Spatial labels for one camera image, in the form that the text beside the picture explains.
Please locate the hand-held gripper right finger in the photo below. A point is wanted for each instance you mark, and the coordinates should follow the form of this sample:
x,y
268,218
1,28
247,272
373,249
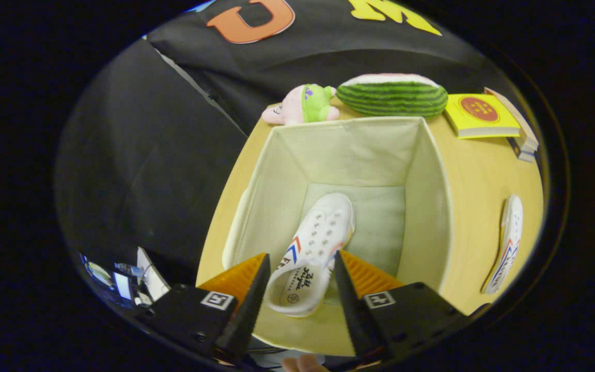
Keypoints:
x,y
351,310

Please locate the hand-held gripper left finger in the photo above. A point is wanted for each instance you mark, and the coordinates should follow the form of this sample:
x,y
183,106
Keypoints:
x,y
251,315

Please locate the white shoe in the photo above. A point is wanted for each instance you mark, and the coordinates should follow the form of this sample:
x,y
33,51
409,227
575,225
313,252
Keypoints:
x,y
510,232
323,227

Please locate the beige fabric storage box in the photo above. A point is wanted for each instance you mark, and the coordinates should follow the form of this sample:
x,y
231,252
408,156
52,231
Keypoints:
x,y
370,155

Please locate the white paper sheet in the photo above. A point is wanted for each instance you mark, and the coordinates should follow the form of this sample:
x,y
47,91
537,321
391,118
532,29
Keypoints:
x,y
152,276

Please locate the blue printed packet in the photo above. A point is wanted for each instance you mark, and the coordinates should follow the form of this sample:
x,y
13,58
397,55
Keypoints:
x,y
109,281

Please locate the black backdrop cloth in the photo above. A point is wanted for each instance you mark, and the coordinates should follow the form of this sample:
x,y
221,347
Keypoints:
x,y
137,155

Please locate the pink and green plush toy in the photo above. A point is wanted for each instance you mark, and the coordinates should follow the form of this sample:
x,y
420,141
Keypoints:
x,y
302,106

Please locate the watermelon slice plush toy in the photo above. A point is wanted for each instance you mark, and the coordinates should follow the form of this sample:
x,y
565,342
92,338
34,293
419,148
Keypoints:
x,y
393,98

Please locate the yellow book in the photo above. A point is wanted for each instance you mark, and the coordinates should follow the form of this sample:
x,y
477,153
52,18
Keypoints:
x,y
481,116

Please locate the blue grey book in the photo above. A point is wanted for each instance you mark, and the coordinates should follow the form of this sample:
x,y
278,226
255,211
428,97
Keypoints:
x,y
523,152

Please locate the tan book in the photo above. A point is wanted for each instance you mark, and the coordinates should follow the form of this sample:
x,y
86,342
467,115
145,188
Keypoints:
x,y
519,121

